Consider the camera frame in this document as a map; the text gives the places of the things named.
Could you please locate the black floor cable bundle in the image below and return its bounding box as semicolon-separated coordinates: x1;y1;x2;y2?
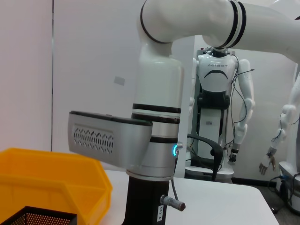
268;172;300;214

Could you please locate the black office chair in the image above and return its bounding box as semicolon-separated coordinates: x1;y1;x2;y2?
187;133;226;181

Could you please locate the white AGIBOT humanoid robot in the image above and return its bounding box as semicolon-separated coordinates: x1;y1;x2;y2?
184;45;256;183

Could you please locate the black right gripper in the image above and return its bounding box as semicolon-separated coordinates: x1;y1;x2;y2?
122;174;170;225

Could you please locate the black mesh pen holder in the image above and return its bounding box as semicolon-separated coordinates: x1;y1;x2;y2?
0;205;78;225

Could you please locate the right wrist camera housing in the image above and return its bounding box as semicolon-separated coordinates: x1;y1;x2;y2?
67;110;153;170

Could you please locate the white humanoid with mechanical hand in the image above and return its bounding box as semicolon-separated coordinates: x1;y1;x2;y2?
258;70;300;207

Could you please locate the right arm cable with plug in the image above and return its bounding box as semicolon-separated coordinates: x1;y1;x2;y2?
159;142;187;211

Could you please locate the yellow plastic bin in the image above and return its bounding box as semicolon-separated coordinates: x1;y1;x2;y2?
0;148;113;225

